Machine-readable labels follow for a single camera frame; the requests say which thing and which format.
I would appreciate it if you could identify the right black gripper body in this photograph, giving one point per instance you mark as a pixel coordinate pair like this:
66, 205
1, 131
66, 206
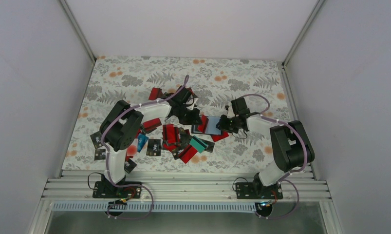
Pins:
230, 126

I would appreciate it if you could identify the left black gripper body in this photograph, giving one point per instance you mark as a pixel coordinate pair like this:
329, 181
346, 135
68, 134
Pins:
185, 117

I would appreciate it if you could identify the red striped card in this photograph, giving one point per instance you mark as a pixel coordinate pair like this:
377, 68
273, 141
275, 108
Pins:
223, 135

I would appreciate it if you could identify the black card holder wallet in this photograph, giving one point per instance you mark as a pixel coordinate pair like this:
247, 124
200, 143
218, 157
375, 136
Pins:
211, 128

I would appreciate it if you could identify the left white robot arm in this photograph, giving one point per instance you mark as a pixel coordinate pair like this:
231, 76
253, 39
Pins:
121, 125

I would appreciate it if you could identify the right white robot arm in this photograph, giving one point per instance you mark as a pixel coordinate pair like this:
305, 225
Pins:
292, 149

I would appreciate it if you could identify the teal card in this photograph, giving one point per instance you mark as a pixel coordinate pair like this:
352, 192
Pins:
198, 144

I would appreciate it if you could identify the black VIP card right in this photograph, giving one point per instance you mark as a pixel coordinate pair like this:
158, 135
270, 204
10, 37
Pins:
209, 146

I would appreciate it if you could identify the black vip card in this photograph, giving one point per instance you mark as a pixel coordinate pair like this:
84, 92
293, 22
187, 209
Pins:
209, 146
96, 139

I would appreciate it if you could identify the blue card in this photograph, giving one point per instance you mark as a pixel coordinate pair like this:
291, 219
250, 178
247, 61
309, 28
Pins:
141, 141

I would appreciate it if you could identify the black card front left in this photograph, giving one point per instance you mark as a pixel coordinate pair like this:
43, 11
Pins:
129, 166

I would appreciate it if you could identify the black VIP card left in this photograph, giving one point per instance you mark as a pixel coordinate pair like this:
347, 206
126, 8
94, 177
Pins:
96, 139

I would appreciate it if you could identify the black card left lower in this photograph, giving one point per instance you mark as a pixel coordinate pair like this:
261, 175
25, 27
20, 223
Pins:
100, 154

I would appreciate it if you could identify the floral patterned table mat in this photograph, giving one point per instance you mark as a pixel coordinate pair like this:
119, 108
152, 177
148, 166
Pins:
215, 81

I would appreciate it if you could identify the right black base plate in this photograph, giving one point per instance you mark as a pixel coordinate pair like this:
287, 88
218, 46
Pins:
249, 190

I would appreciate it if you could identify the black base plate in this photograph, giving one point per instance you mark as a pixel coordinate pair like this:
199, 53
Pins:
249, 190
104, 189

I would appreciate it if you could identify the blue grey cable duct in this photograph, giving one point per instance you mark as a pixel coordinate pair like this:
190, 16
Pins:
157, 206

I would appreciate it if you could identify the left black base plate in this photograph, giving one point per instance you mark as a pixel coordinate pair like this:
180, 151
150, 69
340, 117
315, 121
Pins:
104, 189

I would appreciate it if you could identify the aluminium rail frame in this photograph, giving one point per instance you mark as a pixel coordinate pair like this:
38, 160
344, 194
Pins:
184, 187

